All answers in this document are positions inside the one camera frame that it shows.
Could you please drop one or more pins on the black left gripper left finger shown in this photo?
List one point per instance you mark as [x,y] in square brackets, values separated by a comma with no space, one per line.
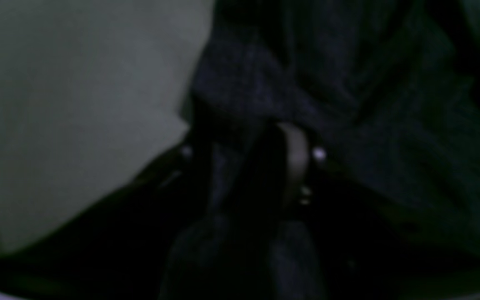
[117,249]

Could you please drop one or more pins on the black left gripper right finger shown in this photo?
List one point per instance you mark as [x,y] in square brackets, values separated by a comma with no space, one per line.
[367,247]

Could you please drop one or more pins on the dark grey t-shirt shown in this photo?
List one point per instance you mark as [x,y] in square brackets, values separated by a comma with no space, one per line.
[391,91]

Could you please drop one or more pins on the light green table cloth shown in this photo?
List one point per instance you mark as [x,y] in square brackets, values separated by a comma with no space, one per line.
[90,91]

